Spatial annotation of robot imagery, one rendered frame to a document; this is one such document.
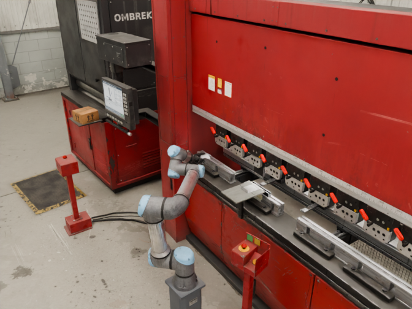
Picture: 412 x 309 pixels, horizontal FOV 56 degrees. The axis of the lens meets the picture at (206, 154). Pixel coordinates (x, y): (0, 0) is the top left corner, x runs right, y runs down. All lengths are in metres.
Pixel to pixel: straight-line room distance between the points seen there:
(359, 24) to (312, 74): 0.40
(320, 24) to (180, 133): 1.67
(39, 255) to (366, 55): 3.30
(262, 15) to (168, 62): 0.96
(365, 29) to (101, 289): 2.82
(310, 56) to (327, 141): 0.49
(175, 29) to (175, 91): 0.48
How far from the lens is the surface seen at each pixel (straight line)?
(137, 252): 3.91
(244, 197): 2.80
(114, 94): 3.41
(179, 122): 3.36
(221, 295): 3.47
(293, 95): 2.41
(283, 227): 2.76
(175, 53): 3.18
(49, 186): 5.19
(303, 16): 2.29
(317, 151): 2.37
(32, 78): 9.05
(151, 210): 2.02
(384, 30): 1.99
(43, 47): 9.01
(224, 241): 3.33
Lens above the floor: 2.50
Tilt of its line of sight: 26 degrees down
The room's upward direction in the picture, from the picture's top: straight up
